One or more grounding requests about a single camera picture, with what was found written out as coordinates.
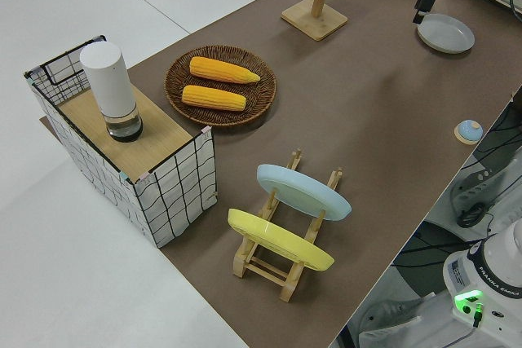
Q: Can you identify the gray round plate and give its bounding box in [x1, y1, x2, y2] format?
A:
[416, 12, 476, 55]

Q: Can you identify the light blue plate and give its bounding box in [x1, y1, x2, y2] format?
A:
[255, 163, 353, 223]

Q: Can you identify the yellow plate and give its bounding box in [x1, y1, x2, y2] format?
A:
[227, 208, 336, 273]

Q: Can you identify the wooden plate rack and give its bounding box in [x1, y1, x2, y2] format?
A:
[231, 148, 344, 304]

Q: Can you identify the brown table mat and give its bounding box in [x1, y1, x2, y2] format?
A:
[38, 0, 522, 348]

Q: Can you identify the yellow corn cob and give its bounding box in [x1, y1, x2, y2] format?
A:
[188, 55, 262, 86]
[180, 84, 248, 112]

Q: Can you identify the brown wicker basket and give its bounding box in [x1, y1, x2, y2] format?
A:
[163, 45, 278, 128]

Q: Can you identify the wooden board lid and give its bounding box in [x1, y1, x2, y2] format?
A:
[58, 87, 193, 174]

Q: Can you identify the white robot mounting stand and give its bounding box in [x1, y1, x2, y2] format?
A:
[348, 293, 456, 348]

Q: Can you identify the white cylinder glass base bottle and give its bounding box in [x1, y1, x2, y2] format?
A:
[78, 42, 144, 143]

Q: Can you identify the black wire basket white liner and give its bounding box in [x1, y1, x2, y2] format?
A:
[23, 33, 217, 249]

